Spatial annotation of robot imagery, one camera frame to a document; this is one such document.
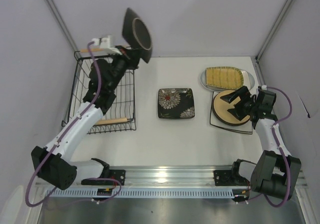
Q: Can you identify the dark blue round plate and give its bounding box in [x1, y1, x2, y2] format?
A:
[211, 91, 251, 127]

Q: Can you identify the woven fan-shaped plate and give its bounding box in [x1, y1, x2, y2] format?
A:
[205, 66, 244, 90]

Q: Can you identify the white square plate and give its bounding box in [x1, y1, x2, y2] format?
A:
[209, 90, 253, 135]

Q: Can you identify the black wire dish rack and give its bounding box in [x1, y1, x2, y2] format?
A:
[61, 51, 136, 134]

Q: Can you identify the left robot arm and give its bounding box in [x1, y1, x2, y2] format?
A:
[31, 46, 141, 190]

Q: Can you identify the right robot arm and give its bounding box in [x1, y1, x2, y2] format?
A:
[215, 85, 302, 208]

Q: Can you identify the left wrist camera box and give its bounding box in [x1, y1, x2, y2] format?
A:
[91, 35, 122, 55]

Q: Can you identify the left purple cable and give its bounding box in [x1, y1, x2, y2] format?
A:
[24, 40, 123, 208]

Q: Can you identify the white slotted cable duct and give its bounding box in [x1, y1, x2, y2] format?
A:
[51, 188, 235, 199]

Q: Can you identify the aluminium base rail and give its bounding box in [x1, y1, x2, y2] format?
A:
[34, 166, 308, 187]

